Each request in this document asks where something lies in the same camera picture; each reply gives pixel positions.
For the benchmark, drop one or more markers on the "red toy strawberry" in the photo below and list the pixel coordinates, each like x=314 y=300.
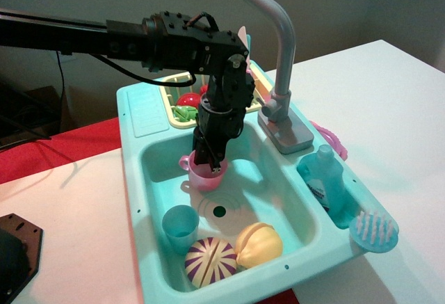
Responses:
x=203 y=89

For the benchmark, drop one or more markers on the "blue dish soap bottle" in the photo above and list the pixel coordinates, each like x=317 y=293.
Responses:
x=323 y=175

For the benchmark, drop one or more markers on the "grey toy faucet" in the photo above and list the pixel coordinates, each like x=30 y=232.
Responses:
x=280 y=123

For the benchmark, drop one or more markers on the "blue scrub brush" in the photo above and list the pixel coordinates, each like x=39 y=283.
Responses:
x=373 y=233

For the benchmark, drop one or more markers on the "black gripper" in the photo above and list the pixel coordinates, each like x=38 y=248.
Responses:
x=213 y=132

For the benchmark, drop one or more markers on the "yellow dish rack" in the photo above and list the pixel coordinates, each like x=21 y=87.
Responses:
x=170 y=94

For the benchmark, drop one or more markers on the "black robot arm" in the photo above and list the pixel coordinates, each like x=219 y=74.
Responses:
x=162 y=41

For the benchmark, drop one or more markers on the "pink plastic cup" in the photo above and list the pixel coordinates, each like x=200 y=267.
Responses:
x=202 y=177

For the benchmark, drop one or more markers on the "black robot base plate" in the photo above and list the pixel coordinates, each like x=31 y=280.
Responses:
x=21 y=245

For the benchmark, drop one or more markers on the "teal toy sink unit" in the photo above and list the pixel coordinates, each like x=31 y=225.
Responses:
x=260 y=185

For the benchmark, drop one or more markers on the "green toy vegetable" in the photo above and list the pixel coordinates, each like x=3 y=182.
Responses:
x=184 y=113

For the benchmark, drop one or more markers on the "purple striped toy ball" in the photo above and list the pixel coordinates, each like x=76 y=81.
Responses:
x=210 y=260

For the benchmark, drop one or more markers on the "white wall outlet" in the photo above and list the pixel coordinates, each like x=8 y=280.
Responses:
x=66 y=58

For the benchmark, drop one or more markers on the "blue plastic cup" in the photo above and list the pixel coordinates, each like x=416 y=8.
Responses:
x=180 y=225

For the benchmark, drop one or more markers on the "red cloth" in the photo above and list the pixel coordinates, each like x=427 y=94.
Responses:
x=77 y=144

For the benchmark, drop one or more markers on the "pink toy handle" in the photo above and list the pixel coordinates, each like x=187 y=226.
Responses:
x=332 y=140

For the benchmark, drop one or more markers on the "red toy tomato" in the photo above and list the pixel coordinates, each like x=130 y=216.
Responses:
x=189 y=99

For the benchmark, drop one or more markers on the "pink toy knife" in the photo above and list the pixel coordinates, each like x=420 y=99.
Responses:
x=242 y=34

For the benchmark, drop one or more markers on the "yellow toy lemon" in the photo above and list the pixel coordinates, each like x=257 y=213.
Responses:
x=256 y=244

